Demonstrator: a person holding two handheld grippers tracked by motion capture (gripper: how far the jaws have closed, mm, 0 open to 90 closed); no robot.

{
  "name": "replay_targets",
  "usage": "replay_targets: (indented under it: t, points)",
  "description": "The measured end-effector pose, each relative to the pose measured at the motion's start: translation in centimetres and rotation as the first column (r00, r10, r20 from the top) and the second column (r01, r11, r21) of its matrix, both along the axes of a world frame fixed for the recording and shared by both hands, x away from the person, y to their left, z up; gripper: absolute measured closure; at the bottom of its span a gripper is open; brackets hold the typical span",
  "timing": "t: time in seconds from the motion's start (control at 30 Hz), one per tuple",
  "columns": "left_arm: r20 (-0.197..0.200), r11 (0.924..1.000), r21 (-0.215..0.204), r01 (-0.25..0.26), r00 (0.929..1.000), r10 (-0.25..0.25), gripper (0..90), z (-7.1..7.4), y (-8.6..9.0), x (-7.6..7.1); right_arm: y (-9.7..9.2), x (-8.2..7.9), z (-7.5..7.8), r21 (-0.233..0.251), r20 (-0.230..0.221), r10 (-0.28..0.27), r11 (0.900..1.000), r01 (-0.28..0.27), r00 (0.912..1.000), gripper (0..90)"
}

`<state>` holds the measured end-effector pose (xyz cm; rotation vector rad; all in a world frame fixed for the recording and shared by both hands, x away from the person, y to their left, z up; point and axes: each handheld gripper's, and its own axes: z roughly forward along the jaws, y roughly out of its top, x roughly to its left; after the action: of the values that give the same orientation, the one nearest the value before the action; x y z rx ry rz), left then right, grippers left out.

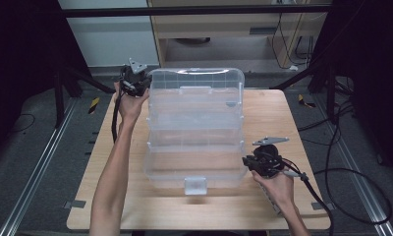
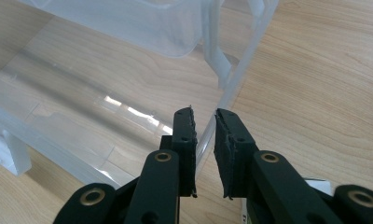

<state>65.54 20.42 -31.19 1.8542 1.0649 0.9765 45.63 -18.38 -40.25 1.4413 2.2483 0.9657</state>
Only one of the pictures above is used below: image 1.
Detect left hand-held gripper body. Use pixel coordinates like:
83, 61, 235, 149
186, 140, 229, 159
119, 58, 148, 97

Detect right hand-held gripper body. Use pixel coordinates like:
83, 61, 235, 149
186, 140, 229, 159
253, 136, 290, 180

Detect clear plastic storage box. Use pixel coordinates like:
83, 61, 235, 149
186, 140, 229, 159
143, 67, 249, 197

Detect person's left hand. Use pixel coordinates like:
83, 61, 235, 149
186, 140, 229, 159
113, 82, 150, 127

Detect person's right hand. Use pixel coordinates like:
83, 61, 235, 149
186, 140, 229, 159
251, 168, 296, 210

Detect yellow and black tape strip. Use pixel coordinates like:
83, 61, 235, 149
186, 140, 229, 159
87, 96, 100, 115
297, 93, 316, 108

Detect white cabinet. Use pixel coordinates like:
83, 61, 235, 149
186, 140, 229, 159
56, 0, 160, 68

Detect grey tape piece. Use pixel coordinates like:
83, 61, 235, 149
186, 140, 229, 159
64, 200, 86, 209
311, 202, 335, 211

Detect black metal stand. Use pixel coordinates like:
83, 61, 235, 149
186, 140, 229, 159
53, 62, 119, 129
271, 62, 338, 124

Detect light wooden desk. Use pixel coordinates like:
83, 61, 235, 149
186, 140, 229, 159
146, 0, 333, 72

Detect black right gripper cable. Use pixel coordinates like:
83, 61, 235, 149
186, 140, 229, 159
281, 158, 393, 236

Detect black horizontal frame bar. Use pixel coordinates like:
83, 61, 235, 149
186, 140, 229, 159
58, 4, 333, 18

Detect aluminium floor rail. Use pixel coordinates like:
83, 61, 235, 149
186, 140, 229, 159
311, 94, 393, 236
0, 97, 78, 236

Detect thin black floor cable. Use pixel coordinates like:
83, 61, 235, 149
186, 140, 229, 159
11, 112, 36, 134

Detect black cables under desk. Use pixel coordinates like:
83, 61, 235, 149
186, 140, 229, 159
271, 13, 316, 70

